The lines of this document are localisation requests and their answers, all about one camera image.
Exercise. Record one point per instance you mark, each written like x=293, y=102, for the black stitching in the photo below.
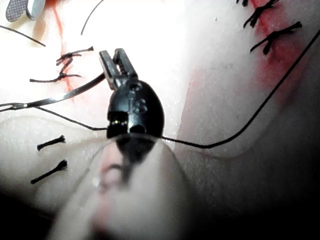
x=62, y=75
x=275, y=35

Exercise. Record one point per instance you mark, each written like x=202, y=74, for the tissue pad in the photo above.
x=225, y=87

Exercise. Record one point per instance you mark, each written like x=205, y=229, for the left arm needle driver jaw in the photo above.
x=110, y=72
x=126, y=66

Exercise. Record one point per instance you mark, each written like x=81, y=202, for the curved steel needle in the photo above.
x=75, y=93

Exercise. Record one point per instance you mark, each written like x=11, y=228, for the right arm needle driver jaw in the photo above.
x=15, y=10
x=35, y=8

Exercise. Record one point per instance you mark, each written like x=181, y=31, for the left arm needle driver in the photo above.
x=140, y=110

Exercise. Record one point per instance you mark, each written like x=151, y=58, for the black thread piece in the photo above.
x=50, y=172
x=51, y=143

